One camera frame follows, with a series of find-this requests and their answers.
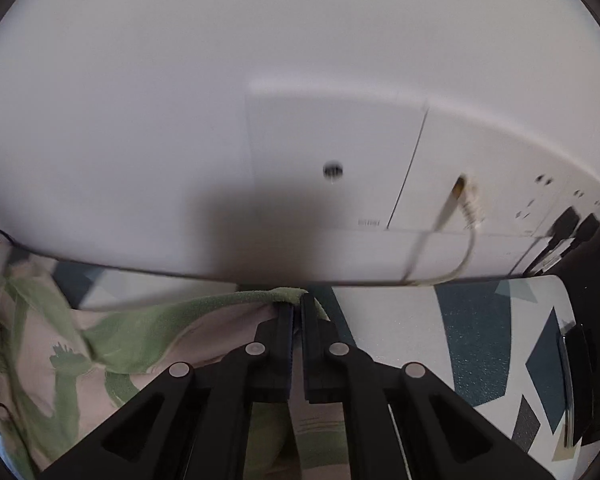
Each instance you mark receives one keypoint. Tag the pink green leaf printed cloth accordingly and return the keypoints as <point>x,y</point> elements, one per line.
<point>55,320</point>

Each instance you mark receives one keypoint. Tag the black power plug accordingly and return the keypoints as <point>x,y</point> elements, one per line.
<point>565,222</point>
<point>587,227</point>

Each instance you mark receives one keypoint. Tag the geometric patterned tablecloth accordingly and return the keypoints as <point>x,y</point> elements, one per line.
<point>395,330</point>

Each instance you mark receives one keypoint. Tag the black cabinet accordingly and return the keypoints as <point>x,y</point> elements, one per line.
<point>580,385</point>

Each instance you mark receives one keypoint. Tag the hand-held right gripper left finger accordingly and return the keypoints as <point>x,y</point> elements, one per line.
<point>282,355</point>

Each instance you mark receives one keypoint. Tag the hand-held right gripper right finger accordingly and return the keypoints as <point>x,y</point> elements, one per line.
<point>312,355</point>

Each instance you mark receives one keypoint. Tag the white wall socket panel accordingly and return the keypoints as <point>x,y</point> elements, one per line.
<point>330,125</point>

